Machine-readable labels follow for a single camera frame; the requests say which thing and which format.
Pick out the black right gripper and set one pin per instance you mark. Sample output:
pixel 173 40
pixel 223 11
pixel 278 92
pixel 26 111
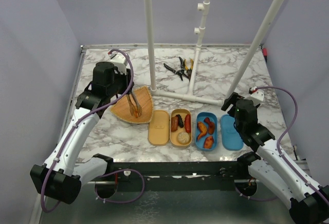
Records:
pixel 233 98

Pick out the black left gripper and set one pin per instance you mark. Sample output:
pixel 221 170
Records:
pixel 126 78

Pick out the metal food tongs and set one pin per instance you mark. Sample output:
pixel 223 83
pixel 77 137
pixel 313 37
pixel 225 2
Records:
pixel 133 102

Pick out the woven bamboo basket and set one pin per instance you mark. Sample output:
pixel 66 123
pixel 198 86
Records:
pixel 121 108

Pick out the brown fried patty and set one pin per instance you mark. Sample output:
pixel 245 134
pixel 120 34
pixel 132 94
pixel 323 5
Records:
pixel 211 128

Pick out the blue lunch box lid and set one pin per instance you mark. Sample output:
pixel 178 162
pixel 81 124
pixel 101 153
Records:
pixel 231 139

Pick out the orange chicken wing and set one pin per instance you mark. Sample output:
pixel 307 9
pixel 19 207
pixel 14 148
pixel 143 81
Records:
pixel 202 130

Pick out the red sausage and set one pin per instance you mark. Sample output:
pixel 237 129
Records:
pixel 187 123

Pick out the beige lunch box lid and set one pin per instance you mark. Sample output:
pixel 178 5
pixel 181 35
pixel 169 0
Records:
pixel 159 128

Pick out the black sea cucumber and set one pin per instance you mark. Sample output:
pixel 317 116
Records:
pixel 180 121

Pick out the white steamed bun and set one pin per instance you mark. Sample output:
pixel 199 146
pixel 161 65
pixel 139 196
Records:
pixel 183 138

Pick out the brown sausage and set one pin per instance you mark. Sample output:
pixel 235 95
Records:
pixel 174 124

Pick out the orange fried chicken piece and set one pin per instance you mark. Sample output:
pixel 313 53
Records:
pixel 208 143

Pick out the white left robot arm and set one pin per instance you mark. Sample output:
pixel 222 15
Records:
pixel 59 177

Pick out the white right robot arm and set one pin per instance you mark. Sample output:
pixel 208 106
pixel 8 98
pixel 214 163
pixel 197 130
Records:
pixel 305 198

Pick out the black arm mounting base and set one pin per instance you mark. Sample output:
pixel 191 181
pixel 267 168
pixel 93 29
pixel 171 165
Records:
pixel 140 177

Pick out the blue lunch box base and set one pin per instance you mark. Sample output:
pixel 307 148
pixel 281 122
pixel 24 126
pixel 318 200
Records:
pixel 199 144

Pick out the beige lunch box base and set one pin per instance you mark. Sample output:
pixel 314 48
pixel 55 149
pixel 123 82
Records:
pixel 173 135

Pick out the red clamp at table corner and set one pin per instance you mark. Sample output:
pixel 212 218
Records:
pixel 264 51

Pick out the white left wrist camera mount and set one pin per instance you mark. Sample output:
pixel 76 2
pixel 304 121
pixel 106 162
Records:
pixel 119 61

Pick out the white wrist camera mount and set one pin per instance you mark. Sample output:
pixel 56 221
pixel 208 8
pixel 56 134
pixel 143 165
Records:
pixel 119 61
pixel 256 96

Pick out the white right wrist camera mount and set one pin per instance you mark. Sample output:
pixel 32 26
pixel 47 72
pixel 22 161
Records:
pixel 256 96

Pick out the yellow handled pliers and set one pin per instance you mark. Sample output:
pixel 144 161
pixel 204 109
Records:
pixel 189 68

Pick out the white PVC pipe frame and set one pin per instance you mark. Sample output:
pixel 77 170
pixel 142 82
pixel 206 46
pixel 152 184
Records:
pixel 200 31

